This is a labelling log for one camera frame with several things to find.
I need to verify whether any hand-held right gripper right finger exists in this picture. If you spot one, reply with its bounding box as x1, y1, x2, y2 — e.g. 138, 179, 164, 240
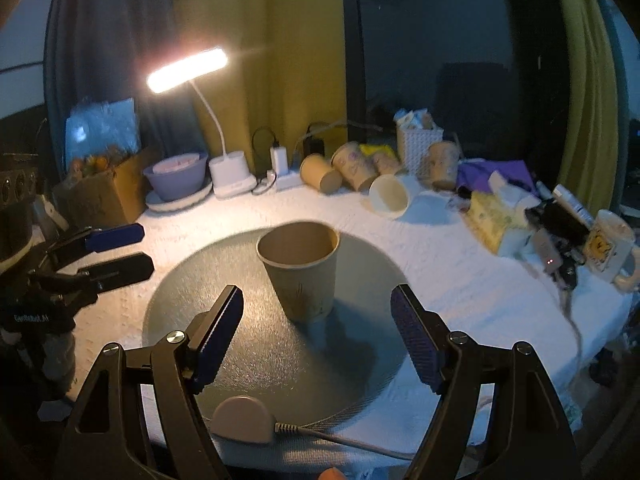
390, 284, 584, 480

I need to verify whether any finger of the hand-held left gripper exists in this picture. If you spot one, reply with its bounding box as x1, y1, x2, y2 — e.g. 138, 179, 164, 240
30, 252, 154, 297
46, 223, 146, 267

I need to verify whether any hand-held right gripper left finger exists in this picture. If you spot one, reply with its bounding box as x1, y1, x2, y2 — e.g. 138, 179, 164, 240
52, 284, 245, 480

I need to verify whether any white-lined paper cup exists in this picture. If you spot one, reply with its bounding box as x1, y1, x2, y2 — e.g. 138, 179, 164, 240
368, 174, 412, 219

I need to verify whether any printed paper cup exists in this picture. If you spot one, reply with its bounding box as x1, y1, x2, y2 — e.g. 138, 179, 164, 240
428, 141, 460, 191
371, 151, 404, 177
331, 141, 378, 192

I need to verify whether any plain brown paper cup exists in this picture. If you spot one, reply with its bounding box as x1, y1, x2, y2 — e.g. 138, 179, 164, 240
300, 153, 344, 195

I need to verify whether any cardboard box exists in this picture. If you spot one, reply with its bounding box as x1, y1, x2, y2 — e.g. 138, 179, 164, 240
53, 147, 162, 228

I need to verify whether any round grey placemat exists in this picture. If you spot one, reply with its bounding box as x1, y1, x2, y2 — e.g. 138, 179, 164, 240
142, 228, 420, 442

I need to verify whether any white plate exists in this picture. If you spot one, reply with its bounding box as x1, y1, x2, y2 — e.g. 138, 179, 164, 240
145, 177, 214, 212

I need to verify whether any purple bowl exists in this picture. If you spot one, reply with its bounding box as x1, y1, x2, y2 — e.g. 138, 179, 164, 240
143, 152, 209, 203

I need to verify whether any blue plastic bag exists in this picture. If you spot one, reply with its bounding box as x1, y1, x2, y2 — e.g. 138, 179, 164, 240
65, 98, 141, 161

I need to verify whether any yellow tissue pack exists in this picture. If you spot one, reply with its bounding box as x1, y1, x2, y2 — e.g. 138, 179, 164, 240
465, 191, 530, 256

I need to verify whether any white desk lamp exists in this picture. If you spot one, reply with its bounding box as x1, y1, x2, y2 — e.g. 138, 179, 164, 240
146, 48, 258, 199

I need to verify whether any purple cloth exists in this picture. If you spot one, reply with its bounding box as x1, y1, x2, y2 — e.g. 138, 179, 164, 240
456, 160, 536, 196

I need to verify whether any black hair tool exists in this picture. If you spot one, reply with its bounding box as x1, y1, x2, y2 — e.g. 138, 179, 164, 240
524, 202, 591, 291

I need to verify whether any white woven basket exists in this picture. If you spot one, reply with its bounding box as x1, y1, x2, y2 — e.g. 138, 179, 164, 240
396, 123, 445, 176

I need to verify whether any dark blue curtain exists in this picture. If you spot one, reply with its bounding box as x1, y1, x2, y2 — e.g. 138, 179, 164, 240
44, 0, 206, 161

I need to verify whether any white tube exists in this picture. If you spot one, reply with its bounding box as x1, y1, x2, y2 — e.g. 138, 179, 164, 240
552, 183, 596, 228

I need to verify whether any black power adapter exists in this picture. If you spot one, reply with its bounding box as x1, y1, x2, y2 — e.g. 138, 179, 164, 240
293, 121, 348, 168

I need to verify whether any yellow cartoon mug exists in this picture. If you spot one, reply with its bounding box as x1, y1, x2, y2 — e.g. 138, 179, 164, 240
582, 209, 640, 293

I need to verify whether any yellow curtain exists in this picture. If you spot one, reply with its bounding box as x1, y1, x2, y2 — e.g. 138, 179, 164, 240
170, 0, 349, 157

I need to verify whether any white puck with cable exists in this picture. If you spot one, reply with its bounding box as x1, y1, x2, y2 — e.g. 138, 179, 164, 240
210, 395, 416, 461

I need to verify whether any white charger with black cable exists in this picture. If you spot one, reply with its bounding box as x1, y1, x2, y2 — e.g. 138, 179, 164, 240
250, 127, 303, 196

